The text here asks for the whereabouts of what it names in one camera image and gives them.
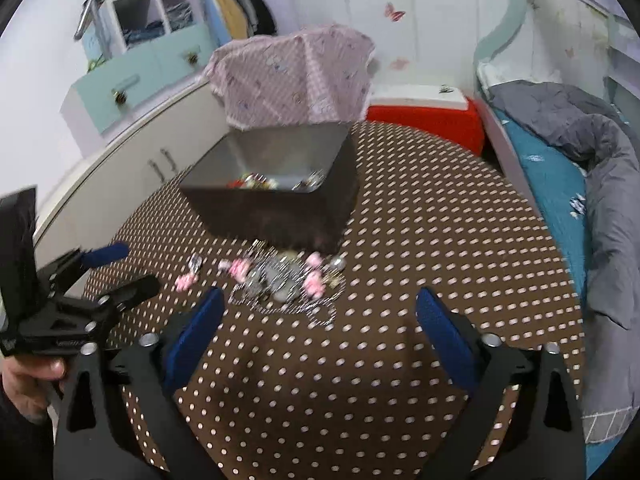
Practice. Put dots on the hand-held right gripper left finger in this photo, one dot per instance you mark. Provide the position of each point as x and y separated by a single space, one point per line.
200 330

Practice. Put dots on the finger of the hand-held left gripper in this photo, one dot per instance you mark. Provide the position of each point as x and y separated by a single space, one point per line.
105 255
135 287

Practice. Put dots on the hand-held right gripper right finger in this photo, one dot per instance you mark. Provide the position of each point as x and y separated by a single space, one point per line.
445 340

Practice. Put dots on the pile of silver pink jewelry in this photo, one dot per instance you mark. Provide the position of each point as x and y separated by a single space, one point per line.
280 280

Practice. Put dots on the black jewelry box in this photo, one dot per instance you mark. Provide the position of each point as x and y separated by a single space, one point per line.
280 220

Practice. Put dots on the person's left forearm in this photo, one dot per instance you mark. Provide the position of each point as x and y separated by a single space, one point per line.
20 447

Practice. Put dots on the heap of assorted jewelry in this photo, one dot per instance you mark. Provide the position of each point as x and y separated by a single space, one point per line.
270 181

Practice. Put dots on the person's left hand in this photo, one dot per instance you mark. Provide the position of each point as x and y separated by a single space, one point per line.
30 380

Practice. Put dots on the white cabinet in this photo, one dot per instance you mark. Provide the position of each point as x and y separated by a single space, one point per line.
125 160

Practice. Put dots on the brown polka dot tablecloth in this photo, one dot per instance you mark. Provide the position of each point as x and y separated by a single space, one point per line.
400 240

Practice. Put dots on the teal drawer unit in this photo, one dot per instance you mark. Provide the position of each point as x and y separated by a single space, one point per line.
145 72

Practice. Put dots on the teal bed sheet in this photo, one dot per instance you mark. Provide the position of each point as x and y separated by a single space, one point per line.
545 180

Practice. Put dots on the grey quilt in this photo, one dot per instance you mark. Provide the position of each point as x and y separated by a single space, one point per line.
610 210

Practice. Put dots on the red box with white lid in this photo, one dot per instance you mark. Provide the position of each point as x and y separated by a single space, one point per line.
425 120

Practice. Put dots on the folded blue clothes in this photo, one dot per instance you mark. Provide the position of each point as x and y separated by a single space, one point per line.
145 32

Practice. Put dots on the white cubby shelf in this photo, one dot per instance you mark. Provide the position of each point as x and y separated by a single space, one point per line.
111 12

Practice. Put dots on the metal pole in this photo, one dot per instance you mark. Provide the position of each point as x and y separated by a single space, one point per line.
92 2

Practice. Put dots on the pink printed cloth cover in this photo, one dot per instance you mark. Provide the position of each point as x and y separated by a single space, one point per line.
290 80

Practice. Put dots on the row of hanging clothes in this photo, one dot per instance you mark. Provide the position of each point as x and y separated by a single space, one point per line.
250 0

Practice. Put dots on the pink butterfly wall sticker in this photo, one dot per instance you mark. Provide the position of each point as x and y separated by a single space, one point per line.
399 64
394 12

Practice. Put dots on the pale bed frame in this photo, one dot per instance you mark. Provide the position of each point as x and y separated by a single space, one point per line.
514 10

